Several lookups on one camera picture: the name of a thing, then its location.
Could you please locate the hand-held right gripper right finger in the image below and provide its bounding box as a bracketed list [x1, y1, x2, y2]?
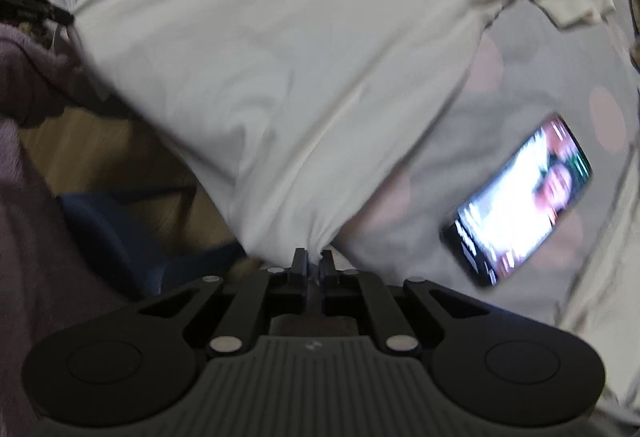
[320, 249, 490, 357]

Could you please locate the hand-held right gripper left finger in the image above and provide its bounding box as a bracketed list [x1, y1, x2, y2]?
[138, 248, 307, 357]

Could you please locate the white t-shirt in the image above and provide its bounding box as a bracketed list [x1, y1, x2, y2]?
[47, 0, 617, 269]

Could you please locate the grey pink-dotted bedsheet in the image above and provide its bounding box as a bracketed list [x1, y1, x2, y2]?
[45, 0, 640, 333]

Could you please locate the black smartphone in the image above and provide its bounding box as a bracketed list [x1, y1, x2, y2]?
[440, 114, 594, 288]

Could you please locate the purple fleece clothing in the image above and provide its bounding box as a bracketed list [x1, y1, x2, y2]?
[0, 23, 131, 437]

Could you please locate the cream blanket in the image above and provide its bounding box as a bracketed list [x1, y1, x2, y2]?
[560, 82, 640, 420]

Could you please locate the beige cloth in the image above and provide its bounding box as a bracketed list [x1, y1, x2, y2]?
[624, 0, 640, 45]

